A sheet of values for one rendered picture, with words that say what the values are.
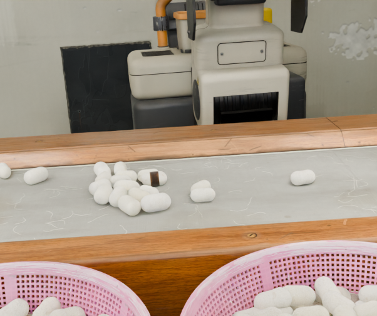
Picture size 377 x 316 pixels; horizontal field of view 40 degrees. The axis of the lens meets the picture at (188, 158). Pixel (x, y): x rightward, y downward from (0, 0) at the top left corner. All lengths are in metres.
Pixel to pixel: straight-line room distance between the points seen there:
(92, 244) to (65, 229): 0.11
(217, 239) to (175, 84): 1.06
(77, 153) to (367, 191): 0.45
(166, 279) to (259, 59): 0.88
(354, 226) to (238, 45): 0.81
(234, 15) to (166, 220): 0.78
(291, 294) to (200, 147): 0.42
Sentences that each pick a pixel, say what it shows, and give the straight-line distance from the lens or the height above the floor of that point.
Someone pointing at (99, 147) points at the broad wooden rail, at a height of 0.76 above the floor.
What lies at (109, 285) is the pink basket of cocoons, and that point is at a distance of 0.46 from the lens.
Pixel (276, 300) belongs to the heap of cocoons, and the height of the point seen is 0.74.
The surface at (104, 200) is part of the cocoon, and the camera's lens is 0.68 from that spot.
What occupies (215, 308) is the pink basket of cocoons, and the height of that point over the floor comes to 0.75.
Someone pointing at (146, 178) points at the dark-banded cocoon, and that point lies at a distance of 0.72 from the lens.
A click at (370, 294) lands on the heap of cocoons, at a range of 0.50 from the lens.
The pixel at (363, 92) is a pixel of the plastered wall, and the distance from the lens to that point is 3.03.
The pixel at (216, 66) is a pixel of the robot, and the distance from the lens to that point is 1.29.
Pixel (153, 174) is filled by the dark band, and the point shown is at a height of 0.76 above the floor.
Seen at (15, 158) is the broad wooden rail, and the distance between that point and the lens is 0.88.
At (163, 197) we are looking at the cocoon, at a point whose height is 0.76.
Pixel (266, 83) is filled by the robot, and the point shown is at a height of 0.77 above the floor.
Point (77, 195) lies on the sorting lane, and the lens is 0.73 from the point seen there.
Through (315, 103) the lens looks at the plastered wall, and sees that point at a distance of 2.93.
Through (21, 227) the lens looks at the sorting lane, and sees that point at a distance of 0.66.
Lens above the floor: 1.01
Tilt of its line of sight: 18 degrees down
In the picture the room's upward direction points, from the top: 3 degrees counter-clockwise
